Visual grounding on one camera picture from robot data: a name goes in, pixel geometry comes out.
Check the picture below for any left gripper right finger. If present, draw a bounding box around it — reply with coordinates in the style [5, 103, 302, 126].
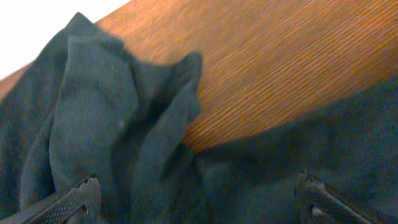
[294, 171, 378, 224]

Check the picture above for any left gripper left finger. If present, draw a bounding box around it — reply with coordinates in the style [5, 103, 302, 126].
[1, 174, 101, 224]

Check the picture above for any black Nike t-shirt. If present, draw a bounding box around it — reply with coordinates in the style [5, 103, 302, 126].
[1, 14, 397, 223]

